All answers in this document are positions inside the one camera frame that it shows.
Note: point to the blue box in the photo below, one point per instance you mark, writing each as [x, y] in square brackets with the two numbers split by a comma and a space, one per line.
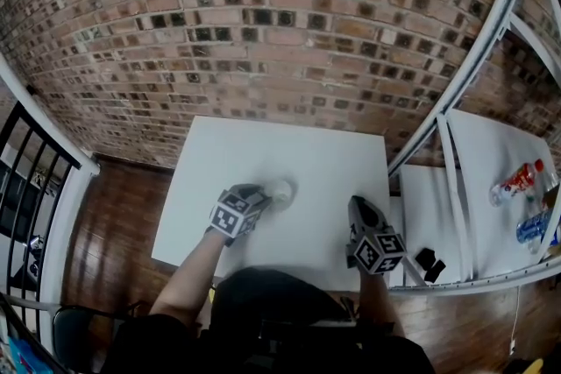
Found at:
[30, 359]

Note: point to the small black object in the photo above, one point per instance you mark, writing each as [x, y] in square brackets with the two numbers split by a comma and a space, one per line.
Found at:
[429, 263]

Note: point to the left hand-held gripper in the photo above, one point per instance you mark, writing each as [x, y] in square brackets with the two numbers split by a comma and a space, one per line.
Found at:
[232, 214]

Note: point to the white cup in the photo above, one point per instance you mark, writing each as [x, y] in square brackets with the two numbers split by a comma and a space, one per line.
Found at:
[282, 190]

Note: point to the black chair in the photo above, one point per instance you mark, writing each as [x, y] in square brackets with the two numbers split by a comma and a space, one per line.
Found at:
[74, 333]

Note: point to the person's left forearm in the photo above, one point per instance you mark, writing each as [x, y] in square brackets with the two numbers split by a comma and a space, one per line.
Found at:
[193, 276]

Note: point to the black metal railing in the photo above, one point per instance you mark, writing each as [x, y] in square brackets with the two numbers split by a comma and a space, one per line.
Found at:
[41, 136]

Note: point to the person's right forearm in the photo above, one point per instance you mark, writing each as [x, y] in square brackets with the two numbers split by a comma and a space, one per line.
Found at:
[379, 302]

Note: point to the white metal rack frame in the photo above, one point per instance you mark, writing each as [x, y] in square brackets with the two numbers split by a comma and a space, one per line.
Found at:
[456, 197]

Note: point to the blue label plastic bottle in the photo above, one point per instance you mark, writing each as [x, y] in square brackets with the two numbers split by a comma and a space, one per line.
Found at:
[534, 227]

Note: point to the person's black clothing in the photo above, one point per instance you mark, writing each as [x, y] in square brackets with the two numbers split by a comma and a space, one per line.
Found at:
[271, 319]

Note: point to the red label plastic bottle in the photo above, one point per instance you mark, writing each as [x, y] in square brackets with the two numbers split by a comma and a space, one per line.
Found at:
[517, 181]

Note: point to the white post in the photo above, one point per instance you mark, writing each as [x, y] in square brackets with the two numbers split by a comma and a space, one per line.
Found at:
[57, 241]

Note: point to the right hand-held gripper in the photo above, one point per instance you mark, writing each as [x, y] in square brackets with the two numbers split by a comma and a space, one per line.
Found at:
[377, 251]

